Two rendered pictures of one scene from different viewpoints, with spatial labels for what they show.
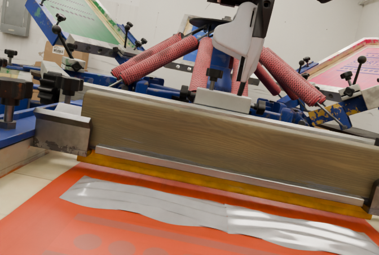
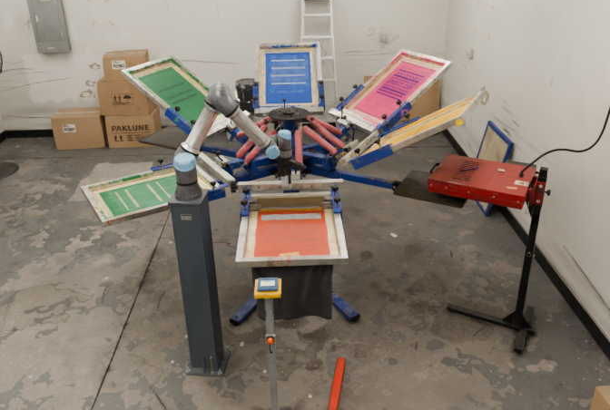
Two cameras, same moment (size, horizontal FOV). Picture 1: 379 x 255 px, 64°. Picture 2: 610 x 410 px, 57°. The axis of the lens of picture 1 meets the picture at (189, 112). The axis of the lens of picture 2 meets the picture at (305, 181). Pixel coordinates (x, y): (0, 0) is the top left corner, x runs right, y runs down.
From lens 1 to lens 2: 3.05 m
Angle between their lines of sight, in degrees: 17
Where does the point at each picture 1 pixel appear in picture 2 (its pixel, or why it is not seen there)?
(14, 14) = (49, 28)
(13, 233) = (260, 226)
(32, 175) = (252, 217)
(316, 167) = (309, 202)
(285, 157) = (301, 201)
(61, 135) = (254, 208)
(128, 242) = (275, 224)
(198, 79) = not seen: hidden behind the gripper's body
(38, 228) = (262, 225)
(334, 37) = not seen: outside the picture
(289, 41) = not seen: outside the picture
